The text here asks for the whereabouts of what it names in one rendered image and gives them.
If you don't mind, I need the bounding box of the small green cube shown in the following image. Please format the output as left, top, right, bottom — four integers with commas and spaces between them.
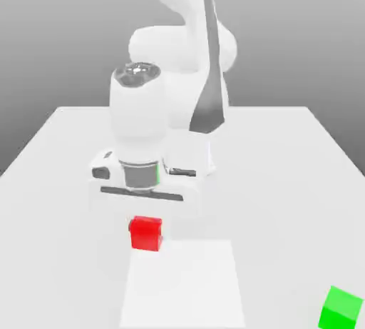
317, 285, 364, 329

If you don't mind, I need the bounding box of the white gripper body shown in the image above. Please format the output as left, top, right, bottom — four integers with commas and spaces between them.
87, 176, 202, 221

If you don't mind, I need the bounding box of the small red cube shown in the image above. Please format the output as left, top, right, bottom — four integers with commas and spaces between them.
128, 215, 164, 252

